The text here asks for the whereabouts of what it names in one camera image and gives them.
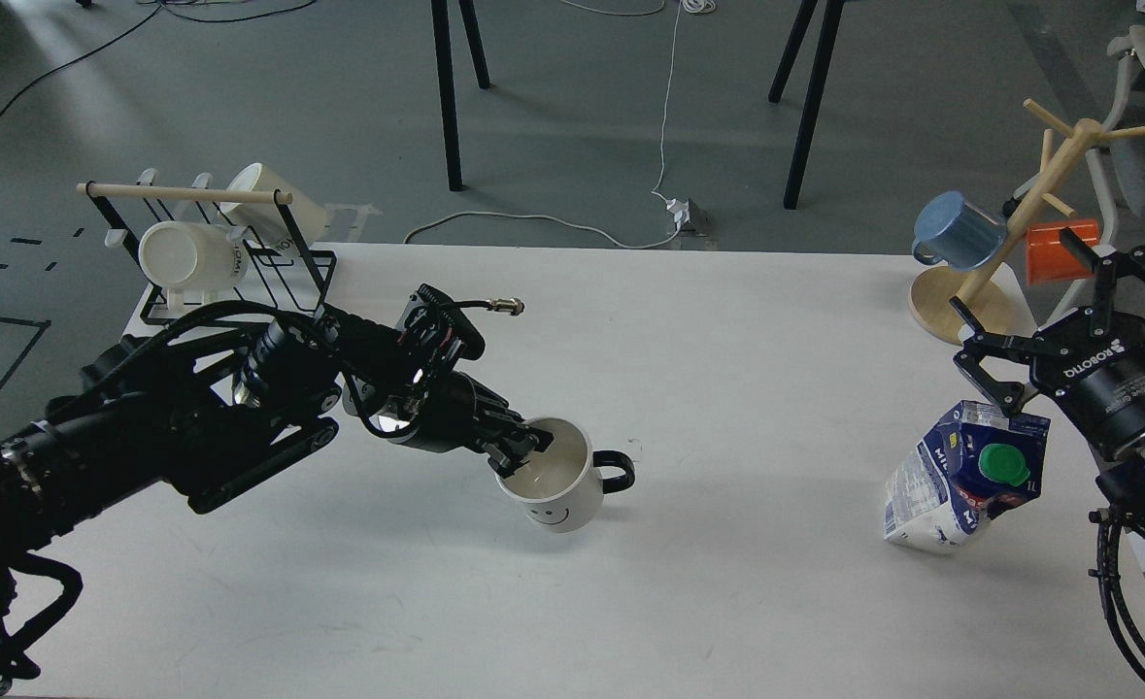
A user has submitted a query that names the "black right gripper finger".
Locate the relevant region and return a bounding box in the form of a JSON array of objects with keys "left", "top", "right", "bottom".
[
  {"left": 1060, "top": 227, "right": 1145, "bottom": 327},
  {"left": 948, "top": 296, "right": 1041, "bottom": 421}
]

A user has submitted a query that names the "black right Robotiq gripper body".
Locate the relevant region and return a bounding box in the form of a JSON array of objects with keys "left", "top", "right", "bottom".
[{"left": 1032, "top": 313, "right": 1145, "bottom": 461}]

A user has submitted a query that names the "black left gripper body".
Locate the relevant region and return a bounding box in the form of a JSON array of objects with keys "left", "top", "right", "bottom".
[{"left": 368, "top": 372, "right": 520, "bottom": 454}]

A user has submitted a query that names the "blue white milk carton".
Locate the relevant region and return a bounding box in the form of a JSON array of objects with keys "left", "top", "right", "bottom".
[{"left": 883, "top": 401, "right": 1051, "bottom": 553}]

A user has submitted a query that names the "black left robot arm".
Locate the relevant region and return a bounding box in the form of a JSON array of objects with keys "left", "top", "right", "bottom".
[{"left": 0, "top": 284, "right": 554, "bottom": 696}]

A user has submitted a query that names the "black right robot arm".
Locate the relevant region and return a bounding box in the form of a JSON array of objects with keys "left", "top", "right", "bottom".
[{"left": 950, "top": 227, "right": 1145, "bottom": 684}]

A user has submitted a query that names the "wooden mug tree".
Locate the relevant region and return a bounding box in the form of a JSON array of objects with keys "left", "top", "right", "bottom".
[{"left": 909, "top": 99, "right": 1145, "bottom": 345}]

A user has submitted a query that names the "orange mug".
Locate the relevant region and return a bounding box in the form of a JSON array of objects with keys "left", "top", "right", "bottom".
[{"left": 1025, "top": 218, "right": 1101, "bottom": 284}]

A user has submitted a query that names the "blue mug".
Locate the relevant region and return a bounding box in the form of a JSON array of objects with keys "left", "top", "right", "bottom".
[{"left": 911, "top": 190, "right": 1008, "bottom": 270}]

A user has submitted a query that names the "cream mug rear on rack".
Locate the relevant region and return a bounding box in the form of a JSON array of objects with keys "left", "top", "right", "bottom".
[{"left": 218, "top": 162, "right": 329, "bottom": 258}]

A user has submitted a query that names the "cream mug on rack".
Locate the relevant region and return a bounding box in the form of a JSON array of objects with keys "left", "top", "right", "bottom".
[
  {"left": 218, "top": 162, "right": 329, "bottom": 258},
  {"left": 140, "top": 220, "right": 248, "bottom": 315}
]

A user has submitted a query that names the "white power strip plug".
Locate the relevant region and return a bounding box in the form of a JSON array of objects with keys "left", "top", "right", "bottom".
[{"left": 665, "top": 198, "right": 713, "bottom": 236}]

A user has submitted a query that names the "cream mug front on rack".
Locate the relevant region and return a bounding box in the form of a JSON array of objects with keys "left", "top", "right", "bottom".
[{"left": 140, "top": 220, "right": 248, "bottom": 315}]

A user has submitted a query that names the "black table leg pair right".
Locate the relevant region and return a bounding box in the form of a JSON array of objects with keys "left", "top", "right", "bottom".
[{"left": 767, "top": 1, "right": 846, "bottom": 211}]

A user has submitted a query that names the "black table leg pair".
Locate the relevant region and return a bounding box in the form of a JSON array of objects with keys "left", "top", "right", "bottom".
[
  {"left": 431, "top": 0, "right": 492, "bottom": 193},
  {"left": 767, "top": 1, "right": 846, "bottom": 211}
]

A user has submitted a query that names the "black table leg pair left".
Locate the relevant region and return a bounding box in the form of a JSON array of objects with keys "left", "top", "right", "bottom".
[{"left": 431, "top": 0, "right": 492, "bottom": 193}]

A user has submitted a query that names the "white power cable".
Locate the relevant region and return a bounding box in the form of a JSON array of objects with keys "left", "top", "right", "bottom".
[{"left": 402, "top": 0, "right": 719, "bottom": 250}]

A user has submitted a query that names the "black wire cup rack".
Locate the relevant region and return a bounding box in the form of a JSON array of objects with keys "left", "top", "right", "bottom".
[{"left": 78, "top": 168, "right": 337, "bottom": 325}]

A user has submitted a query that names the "black floor cable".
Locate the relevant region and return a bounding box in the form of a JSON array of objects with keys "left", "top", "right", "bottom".
[{"left": 0, "top": 0, "right": 316, "bottom": 164}]

